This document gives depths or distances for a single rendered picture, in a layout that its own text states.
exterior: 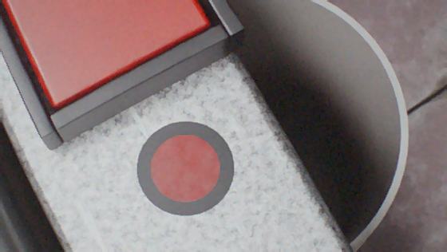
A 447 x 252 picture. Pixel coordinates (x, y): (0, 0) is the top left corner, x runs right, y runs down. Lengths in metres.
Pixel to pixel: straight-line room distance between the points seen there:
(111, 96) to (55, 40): 0.03
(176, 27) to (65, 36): 0.04
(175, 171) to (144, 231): 0.02
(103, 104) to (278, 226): 0.07
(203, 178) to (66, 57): 0.06
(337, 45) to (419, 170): 0.34
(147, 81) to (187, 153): 0.03
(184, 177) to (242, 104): 0.03
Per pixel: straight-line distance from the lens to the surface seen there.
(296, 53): 1.06
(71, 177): 0.32
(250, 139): 0.32
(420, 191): 1.27
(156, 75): 0.31
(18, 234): 0.32
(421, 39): 1.34
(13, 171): 0.37
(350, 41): 0.96
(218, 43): 0.31
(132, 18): 0.32
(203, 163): 0.32
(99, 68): 0.31
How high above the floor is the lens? 1.22
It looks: 73 degrees down
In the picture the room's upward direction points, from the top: 5 degrees counter-clockwise
